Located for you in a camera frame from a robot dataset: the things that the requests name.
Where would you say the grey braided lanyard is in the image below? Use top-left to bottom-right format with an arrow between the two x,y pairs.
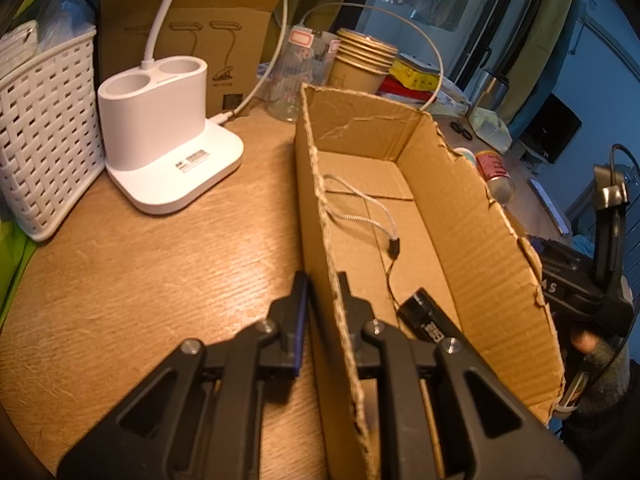
319,174 -> 402,262

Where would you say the yellow packet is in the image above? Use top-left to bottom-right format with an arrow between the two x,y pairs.
390,55 -> 443,92

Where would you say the cardboard box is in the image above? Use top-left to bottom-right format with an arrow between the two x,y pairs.
294,82 -> 568,480

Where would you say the stack of brown paper cups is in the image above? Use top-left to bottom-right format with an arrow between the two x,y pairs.
327,29 -> 399,95

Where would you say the black monitor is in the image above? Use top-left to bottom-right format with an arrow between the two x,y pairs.
520,92 -> 583,163

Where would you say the white woven plastic basket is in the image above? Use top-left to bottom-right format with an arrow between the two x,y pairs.
0,20 -> 106,242

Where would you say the white desk lamp base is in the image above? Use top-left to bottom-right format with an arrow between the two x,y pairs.
97,0 -> 245,215

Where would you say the person's right hand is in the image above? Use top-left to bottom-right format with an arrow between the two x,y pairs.
567,329 -> 638,406

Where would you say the brown cardboard lamp packaging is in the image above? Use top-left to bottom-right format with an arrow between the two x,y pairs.
97,0 -> 301,116

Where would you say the white charging cable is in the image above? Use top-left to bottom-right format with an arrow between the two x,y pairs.
215,0 -> 445,123

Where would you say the red and gold tin can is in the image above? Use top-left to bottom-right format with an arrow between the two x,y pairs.
475,150 -> 516,204

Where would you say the pale green tissue pack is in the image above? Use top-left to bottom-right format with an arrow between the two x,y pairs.
470,106 -> 513,148

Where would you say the clear glass jar with stickers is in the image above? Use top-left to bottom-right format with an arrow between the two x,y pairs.
267,25 -> 341,122

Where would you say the white keyboard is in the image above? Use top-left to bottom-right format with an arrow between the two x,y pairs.
527,177 -> 571,235

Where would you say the green bag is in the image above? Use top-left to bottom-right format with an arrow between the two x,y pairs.
0,220 -> 31,321

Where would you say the red packet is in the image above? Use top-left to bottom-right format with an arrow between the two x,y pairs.
378,77 -> 436,106

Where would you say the steel thermos bottle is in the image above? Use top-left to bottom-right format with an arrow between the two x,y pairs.
470,69 -> 511,111

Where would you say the white plastic bag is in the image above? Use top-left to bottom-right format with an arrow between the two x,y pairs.
30,0 -> 96,51

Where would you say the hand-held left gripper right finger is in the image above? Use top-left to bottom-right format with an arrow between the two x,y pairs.
336,271 -> 583,480

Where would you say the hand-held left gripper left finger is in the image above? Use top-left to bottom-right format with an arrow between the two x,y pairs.
56,271 -> 313,480

